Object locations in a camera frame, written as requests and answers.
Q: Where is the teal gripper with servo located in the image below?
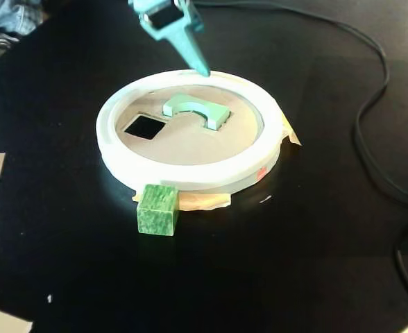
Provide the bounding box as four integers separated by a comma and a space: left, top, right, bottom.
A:
127, 0, 212, 77

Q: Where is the mint green U-shaped block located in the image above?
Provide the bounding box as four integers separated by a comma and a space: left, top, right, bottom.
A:
162, 92, 233, 132

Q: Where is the green wooden cube block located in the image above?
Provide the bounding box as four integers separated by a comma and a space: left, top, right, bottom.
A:
135, 183, 180, 237

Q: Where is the brown cardboard lid with cutouts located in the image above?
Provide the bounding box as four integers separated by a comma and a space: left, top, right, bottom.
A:
115, 84, 262, 167

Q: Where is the white round sorter container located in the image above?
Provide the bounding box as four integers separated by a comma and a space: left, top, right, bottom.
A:
95, 68, 284, 194

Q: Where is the tan masking tape piece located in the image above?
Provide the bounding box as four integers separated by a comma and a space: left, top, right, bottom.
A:
278, 114, 303, 148
131, 183, 233, 212

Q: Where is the blue denim cloth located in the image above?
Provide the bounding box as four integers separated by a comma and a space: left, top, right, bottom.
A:
0, 0, 44, 37

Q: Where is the long black cable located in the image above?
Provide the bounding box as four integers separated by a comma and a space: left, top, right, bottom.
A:
189, 0, 408, 209

